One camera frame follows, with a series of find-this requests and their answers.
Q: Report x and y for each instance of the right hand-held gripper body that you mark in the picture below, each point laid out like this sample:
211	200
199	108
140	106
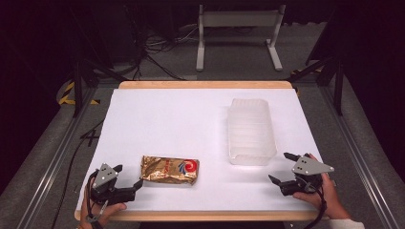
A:
308	167

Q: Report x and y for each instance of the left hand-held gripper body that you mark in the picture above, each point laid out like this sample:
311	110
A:
105	176

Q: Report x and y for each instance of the gold foil snack packet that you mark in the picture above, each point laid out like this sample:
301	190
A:
170	170

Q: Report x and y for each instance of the translucent plastic container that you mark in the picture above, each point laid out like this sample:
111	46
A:
251	132

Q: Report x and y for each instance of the person's left hand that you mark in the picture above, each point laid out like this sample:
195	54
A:
112	210

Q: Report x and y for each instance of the person's right hand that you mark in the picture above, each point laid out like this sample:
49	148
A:
331	198

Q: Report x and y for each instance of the white table sheet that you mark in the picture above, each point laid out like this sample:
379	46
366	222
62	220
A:
178	127

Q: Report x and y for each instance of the black tripod stand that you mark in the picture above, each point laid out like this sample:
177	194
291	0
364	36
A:
338	86
78	86

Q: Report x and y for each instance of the yellow black floor tape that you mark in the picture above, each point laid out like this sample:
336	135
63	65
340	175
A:
68	93

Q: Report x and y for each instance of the wooden table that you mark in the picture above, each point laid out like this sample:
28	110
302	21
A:
203	84

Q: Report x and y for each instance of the white metal stand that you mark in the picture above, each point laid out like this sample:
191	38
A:
238	19

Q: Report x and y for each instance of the aluminium floor rail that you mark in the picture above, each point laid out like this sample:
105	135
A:
54	159
356	152

